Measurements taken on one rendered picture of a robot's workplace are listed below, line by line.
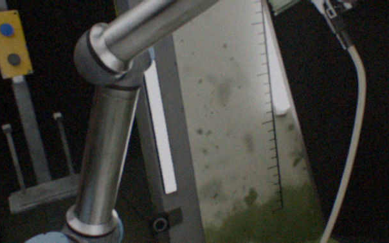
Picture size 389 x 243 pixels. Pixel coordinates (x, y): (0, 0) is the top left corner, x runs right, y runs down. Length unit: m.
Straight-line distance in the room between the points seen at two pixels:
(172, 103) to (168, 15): 1.18
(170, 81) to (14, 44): 0.66
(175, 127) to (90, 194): 0.85
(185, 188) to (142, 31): 1.34
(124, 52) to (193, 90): 1.14
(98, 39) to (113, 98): 0.22
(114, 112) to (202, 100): 0.98
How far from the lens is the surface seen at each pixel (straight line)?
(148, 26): 0.85
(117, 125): 1.12
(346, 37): 1.18
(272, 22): 1.59
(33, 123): 2.05
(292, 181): 2.45
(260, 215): 2.39
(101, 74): 0.93
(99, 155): 1.17
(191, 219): 2.17
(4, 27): 1.93
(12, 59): 1.93
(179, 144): 2.03
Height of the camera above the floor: 1.47
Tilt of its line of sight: 15 degrees down
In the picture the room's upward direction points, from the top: 9 degrees counter-clockwise
